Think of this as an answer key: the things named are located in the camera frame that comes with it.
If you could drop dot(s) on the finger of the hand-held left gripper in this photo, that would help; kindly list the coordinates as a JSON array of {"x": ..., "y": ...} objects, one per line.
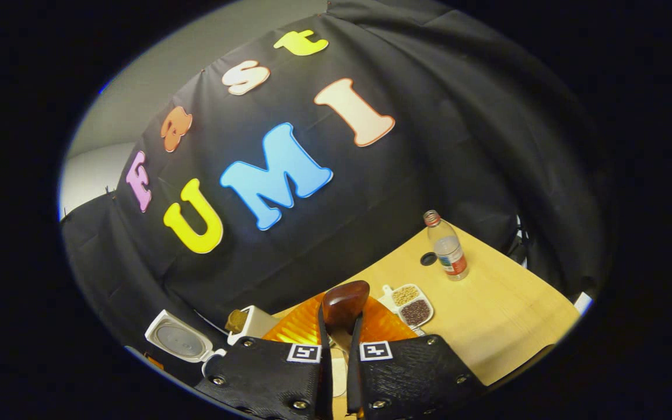
[{"x": 155, "y": 363}]

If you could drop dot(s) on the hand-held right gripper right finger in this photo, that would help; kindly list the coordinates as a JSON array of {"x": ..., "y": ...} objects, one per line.
[{"x": 412, "y": 373}]

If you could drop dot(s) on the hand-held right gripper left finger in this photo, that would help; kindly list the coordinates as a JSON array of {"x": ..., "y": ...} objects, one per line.
[{"x": 266, "y": 379}]

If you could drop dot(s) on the white rice cooker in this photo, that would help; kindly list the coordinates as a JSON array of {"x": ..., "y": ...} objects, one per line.
[{"x": 178, "y": 338}]

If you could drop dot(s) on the brown wooden spoon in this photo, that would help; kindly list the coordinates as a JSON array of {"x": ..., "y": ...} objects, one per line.
[{"x": 345, "y": 303}]

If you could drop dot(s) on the brown bread slice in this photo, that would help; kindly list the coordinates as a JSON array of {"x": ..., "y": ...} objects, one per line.
[{"x": 235, "y": 321}]

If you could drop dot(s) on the white divided bean dish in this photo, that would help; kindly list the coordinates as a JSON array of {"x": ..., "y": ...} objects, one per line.
[{"x": 409, "y": 304}]

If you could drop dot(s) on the dark round bottle cap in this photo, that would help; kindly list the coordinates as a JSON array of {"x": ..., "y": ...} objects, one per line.
[{"x": 428, "y": 259}]

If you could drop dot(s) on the clear plastic water bottle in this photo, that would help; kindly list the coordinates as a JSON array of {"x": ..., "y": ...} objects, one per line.
[{"x": 450, "y": 251}]

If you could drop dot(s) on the black backdrop cloth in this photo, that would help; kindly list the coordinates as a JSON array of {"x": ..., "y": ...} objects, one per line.
[{"x": 458, "y": 146}]

